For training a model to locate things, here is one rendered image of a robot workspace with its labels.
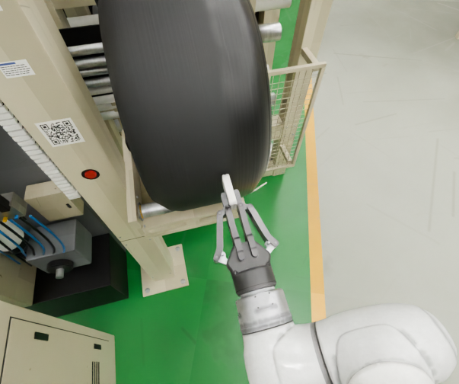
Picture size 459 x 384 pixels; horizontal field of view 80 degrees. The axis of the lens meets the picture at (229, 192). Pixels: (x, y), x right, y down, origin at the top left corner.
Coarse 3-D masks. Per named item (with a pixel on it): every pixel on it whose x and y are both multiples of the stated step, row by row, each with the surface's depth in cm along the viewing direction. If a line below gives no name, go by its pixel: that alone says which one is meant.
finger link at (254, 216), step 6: (252, 204) 55; (252, 210) 54; (252, 216) 54; (258, 216) 54; (258, 222) 53; (258, 228) 54; (264, 228) 53; (264, 234) 52; (264, 240) 54; (270, 240) 52; (276, 240) 52
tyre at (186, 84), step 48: (144, 0) 47; (192, 0) 48; (240, 0) 50; (144, 48) 46; (192, 48) 47; (240, 48) 48; (144, 96) 47; (192, 96) 48; (240, 96) 50; (144, 144) 50; (192, 144) 51; (240, 144) 54; (192, 192) 60; (240, 192) 67
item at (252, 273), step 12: (264, 252) 51; (228, 264) 50; (240, 264) 50; (252, 264) 50; (264, 264) 50; (240, 276) 47; (252, 276) 47; (264, 276) 47; (240, 288) 47; (252, 288) 46
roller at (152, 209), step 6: (144, 204) 88; (150, 204) 87; (156, 204) 87; (144, 210) 86; (150, 210) 87; (156, 210) 87; (162, 210) 87; (168, 210) 88; (144, 216) 87; (150, 216) 89
